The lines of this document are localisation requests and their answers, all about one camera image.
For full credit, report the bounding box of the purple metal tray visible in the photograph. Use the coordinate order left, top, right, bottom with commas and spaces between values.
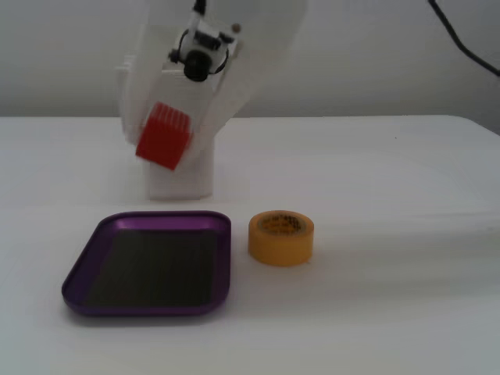
61, 210, 233, 318

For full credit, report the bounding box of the black power cable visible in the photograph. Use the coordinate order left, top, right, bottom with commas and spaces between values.
427, 0, 500, 78

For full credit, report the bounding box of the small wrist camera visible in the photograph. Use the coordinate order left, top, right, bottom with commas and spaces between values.
168, 15, 236, 84

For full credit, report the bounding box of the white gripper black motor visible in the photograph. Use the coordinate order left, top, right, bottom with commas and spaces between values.
115, 15, 251, 158

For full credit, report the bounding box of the yellow tape roll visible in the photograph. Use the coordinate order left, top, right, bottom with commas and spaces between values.
248, 209, 316, 268

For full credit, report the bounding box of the red cube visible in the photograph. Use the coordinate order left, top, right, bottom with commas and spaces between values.
134, 102, 195, 172

